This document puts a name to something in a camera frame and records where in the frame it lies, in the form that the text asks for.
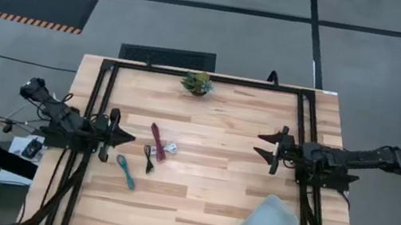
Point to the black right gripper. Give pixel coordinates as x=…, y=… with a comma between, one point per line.
x=285, y=150

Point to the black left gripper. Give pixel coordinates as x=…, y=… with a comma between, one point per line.
x=111, y=135

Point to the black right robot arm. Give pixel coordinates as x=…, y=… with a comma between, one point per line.
x=359, y=157

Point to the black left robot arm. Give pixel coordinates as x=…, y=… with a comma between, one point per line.
x=62, y=117

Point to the black handheld device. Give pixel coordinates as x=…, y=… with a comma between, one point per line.
x=32, y=148

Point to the black perforated floor mat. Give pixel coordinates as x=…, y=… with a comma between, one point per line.
x=167, y=56

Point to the potted succulent plant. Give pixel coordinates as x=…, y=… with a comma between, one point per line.
x=197, y=83

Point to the white paper sheet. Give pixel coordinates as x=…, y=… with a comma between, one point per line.
x=17, y=145

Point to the black aluminium table frame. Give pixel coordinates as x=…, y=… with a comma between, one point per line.
x=210, y=77

